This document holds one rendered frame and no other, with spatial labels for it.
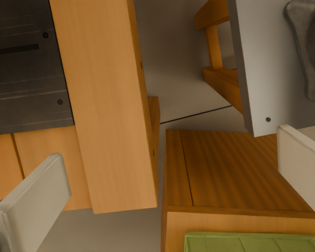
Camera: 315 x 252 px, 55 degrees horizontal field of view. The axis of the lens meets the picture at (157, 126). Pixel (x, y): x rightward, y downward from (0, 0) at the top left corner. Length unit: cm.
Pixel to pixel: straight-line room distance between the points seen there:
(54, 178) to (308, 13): 50
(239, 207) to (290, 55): 43
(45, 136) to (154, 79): 90
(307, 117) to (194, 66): 93
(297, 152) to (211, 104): 136
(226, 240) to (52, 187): 67
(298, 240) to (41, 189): 76
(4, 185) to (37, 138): 14
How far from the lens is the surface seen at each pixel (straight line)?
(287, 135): 18
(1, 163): 73
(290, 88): 61
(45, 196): 17
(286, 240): 86
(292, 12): 58
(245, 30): 57
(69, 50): 60
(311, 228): 90
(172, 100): 150
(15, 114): 66
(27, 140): 69
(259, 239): 84
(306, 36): 58
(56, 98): 62
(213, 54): 125
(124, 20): 58
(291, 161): 18
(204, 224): 82
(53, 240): 192
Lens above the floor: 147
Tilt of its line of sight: 75 degrees down
